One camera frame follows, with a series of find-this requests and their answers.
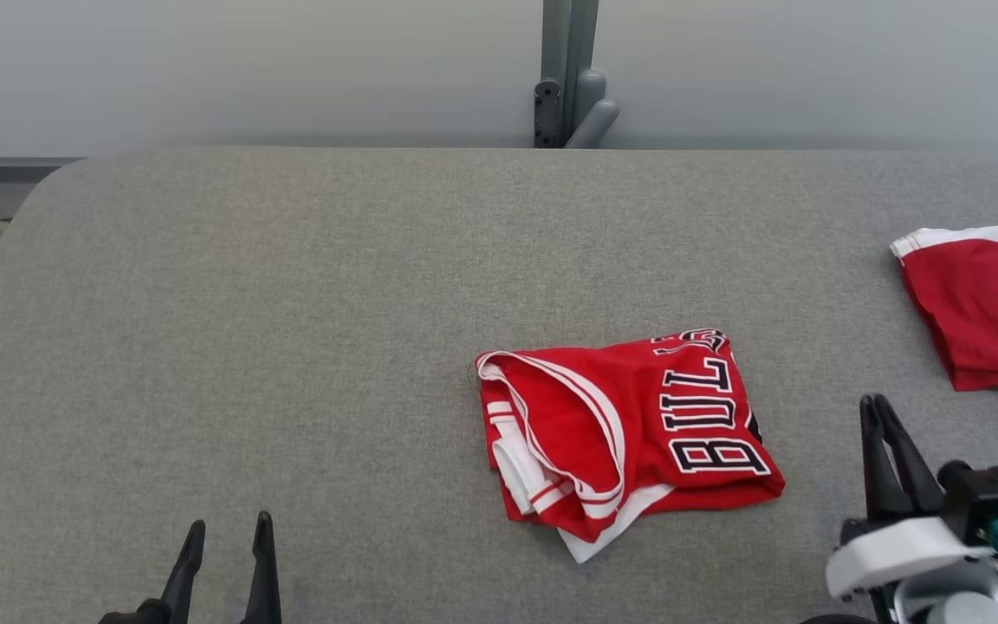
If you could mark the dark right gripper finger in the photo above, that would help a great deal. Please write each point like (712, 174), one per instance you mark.
(878, 472)
(919, 481)

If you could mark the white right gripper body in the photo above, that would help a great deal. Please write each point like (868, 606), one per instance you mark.
(897, 550)

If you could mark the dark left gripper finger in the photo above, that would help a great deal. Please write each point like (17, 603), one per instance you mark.
(183, 576)
(263, 581)

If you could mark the red shorts white band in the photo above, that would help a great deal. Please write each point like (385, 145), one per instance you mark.
(993, 321)

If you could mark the red white Bulls jersey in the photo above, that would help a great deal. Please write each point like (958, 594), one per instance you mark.
(638, 433)

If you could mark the grey round tube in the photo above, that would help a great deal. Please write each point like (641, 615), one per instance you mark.
(592, 117)

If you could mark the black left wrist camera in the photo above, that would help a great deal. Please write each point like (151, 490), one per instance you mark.
(135, 614)

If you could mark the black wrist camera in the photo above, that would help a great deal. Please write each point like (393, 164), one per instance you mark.
(988, 498)
(135, 614)

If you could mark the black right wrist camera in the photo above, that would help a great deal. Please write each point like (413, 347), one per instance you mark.
(988, 498)

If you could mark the grey metal post bracket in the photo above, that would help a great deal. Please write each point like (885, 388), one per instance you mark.
(570, 43)

